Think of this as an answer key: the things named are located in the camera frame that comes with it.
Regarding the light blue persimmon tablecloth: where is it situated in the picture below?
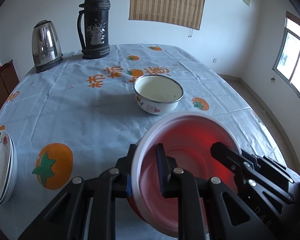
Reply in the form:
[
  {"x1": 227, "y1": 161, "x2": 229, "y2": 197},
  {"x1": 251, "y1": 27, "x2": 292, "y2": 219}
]
[{"x1": 0, "y1": 44, "x2": 285, "y2": 239}]

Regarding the white enamel bowl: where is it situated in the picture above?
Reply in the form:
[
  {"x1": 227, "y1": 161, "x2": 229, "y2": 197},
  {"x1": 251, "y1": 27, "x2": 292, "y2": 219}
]
[{"x1": 133, "y1": 75, "x2": 184, "y2": 115}]

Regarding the red plastic bowl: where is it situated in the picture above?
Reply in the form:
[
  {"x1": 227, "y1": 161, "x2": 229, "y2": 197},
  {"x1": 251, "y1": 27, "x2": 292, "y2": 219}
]
[{"x1": 131, "y1": 111, "x2": 242, "y2": 237}]

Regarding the blue patterned white plate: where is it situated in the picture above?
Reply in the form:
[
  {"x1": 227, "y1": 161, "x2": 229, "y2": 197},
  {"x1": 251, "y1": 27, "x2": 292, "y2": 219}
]
[{"x1": 0, "y1": 154, "x2": 18, "y2": 205}]

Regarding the pink floral white plate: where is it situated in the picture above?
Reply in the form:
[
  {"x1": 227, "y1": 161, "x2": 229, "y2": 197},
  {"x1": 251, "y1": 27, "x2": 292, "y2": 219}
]
[{"x1": 0, "y1": 138, "x2": 18, "y2": 205}]

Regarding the bamboo window blind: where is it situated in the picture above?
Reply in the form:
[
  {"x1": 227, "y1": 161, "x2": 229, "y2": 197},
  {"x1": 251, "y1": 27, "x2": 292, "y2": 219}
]
[{"x1": 129, "y1": 0, "x2": 205, "y2": 30}]

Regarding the stainless steel electric kettle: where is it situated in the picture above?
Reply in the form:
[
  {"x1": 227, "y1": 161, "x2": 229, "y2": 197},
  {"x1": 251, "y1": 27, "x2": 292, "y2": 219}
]
[{"x1": 32, "y1": 20, "x2": 63, "y2": 73}]

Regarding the black thermos flask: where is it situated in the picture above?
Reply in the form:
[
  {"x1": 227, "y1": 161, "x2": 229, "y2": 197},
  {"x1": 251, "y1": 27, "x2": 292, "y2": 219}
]
[{"x1": 77, "y1": 0, "x2": 110, "y2": 59}]

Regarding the window with frame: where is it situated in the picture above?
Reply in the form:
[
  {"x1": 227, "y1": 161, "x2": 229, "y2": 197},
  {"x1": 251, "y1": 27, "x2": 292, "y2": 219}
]
[{"x1": 273, "y1": 11, "x2": 300, "y2": 98}]

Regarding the dark red wooden cabinet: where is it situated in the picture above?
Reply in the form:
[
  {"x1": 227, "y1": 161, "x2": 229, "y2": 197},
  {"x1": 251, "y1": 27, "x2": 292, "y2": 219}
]
[{"x1": 0, "y1": 60, "x2": 19, "y2": 110}]

